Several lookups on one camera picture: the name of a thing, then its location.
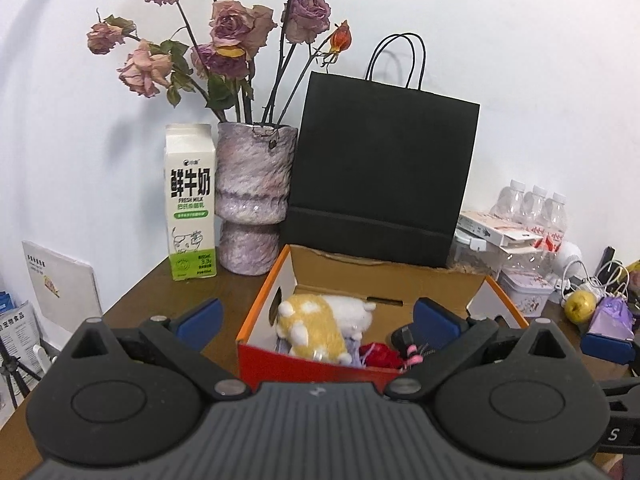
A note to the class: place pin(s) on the black paper shopping bag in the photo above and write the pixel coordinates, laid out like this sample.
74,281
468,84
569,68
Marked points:
379,170

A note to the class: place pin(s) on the purple textured vase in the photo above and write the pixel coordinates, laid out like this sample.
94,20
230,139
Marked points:
252,185

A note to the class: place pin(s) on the left water bottle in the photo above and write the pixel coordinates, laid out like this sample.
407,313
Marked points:
510,198

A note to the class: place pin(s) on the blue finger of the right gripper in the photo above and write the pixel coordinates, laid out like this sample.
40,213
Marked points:
618,351

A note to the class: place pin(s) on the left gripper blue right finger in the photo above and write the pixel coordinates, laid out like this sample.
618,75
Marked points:
436,325

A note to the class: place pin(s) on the white small desk fan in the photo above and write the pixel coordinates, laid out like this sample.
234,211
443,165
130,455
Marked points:
565,263

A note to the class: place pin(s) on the colourful snack packet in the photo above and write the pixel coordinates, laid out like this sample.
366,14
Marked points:
633,271

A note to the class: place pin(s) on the white green milk carton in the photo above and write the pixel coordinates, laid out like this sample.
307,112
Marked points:
190,171

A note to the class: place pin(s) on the white card booklet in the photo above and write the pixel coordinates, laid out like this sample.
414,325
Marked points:
65,288

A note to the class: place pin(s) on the purple tissue pack bag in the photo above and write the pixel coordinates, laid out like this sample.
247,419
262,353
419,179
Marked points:
613,319

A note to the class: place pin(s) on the floral tin box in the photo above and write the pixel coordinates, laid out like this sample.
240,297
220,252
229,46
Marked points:
527,290

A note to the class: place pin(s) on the green yellow apple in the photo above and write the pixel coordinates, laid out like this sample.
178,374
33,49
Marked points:
580,306

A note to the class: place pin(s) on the black phone charger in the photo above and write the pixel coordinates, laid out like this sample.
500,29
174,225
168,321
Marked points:
608,269

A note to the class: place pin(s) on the water bottle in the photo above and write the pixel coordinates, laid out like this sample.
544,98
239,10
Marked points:
553,220
530,212
510,198

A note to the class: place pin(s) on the yellow white plush toy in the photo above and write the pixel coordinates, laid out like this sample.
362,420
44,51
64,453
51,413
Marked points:
310,322

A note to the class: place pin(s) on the dried rose bouquet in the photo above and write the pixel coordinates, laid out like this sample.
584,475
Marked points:
222,69

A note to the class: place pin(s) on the red artificial rose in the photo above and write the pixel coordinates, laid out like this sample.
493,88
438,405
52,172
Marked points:
379,355

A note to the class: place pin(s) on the right water bottle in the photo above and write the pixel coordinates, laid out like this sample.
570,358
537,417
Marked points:
553,220

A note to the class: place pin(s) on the clear food container with lid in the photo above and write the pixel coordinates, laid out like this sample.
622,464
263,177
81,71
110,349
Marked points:
471,254

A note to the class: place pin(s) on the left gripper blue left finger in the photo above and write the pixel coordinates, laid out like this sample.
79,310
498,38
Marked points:
198,327

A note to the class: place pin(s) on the middle water bottle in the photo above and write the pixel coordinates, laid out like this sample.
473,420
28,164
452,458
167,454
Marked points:
530,212

